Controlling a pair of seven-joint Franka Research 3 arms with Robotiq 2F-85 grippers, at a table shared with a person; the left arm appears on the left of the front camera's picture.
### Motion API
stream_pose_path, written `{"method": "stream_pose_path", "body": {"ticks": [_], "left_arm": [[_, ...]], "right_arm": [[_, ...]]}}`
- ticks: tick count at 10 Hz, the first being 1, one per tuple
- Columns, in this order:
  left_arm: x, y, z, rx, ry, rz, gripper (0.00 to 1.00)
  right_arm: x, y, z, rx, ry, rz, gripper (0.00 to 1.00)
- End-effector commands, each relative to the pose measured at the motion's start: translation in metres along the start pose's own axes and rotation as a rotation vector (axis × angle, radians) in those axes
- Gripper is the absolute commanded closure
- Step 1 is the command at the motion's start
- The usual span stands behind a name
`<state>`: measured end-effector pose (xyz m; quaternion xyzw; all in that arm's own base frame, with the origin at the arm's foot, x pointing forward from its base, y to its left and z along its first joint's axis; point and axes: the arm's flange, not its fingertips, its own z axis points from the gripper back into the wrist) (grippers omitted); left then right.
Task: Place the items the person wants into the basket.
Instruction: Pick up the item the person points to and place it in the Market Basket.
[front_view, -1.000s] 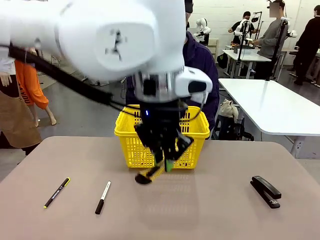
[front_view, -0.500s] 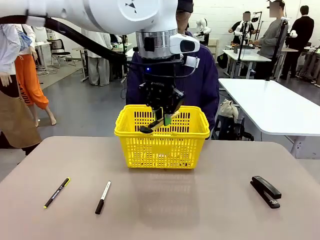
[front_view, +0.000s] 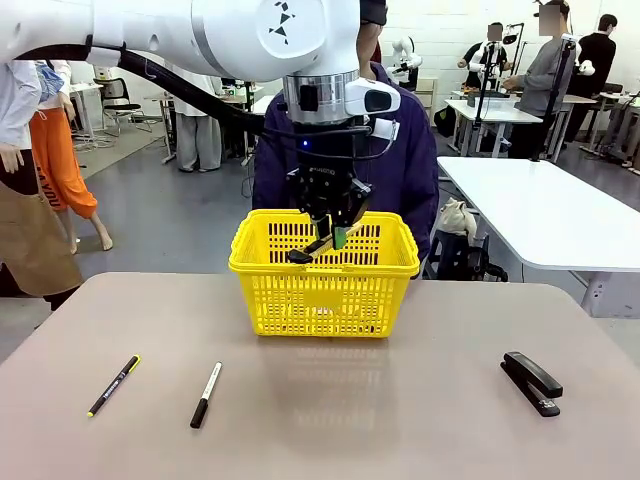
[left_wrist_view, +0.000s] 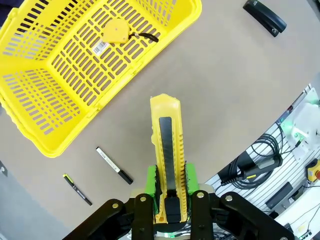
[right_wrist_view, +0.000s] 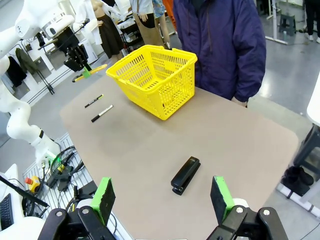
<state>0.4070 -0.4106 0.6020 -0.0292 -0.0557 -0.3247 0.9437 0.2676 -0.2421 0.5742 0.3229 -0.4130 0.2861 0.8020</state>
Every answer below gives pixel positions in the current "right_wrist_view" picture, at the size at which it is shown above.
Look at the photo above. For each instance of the black step stool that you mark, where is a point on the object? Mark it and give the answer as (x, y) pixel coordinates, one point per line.
(287, 23)

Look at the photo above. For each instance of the black highlighter pen yellow cap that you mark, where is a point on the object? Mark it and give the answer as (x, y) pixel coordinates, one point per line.
(93, 101)

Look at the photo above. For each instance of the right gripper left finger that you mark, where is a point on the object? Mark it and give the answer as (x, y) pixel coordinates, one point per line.
(105, 200)

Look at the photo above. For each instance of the black stool with shoes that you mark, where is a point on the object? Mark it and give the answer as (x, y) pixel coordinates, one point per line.
(302, 160)

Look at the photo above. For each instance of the black stapler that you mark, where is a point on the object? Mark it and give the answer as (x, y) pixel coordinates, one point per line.
(186, 175)

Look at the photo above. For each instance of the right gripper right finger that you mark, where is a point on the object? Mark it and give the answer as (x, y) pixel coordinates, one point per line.
(221, 200)

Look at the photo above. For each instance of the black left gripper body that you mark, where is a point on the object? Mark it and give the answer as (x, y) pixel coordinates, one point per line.
(76, 57)

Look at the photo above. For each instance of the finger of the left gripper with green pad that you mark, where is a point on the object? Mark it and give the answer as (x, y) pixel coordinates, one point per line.
(86, 73)

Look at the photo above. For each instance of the person's left forearm purple sleeve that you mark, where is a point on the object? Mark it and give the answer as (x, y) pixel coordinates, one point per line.
(250, 75)

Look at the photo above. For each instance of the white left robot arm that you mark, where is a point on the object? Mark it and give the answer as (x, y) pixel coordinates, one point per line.
(20, 120)

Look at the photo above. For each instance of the black power adapter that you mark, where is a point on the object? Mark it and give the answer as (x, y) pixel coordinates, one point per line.
(58, 181)

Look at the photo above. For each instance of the person's left hand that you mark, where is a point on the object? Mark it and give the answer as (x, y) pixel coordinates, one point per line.
(240, 102)

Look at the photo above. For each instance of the mannequin with white shirt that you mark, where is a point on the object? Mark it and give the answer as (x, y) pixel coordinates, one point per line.
(105, 30)

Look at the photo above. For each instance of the black keyboard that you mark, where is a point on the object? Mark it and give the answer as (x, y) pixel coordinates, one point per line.
(6, 211)

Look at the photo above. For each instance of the yellow plastic shopping basket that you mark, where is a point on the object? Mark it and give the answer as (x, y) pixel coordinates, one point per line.
(155, 82)

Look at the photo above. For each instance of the red emergency stop button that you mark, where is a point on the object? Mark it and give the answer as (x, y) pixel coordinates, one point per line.
(32, 182)

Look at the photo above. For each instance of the mannequin with brown apron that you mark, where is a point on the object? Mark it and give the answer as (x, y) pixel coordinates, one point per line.
(147, 25)

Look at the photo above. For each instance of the person in purple jacket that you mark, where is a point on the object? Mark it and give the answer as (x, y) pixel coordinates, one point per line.
(220, 50)

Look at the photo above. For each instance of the mannequin with orange pants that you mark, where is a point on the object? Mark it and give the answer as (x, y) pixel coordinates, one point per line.
(168, 12)

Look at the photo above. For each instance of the dark jacket on rack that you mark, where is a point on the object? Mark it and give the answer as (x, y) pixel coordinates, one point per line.
(16, 72)

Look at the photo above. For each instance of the person in black clothes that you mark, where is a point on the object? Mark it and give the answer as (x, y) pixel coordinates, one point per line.
(312, 17)

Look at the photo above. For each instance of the yellow utility knife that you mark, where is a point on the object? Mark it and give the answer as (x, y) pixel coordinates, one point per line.
(97, 70)

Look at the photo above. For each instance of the white marker black cap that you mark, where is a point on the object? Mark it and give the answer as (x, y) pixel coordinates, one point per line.
(102, 113)

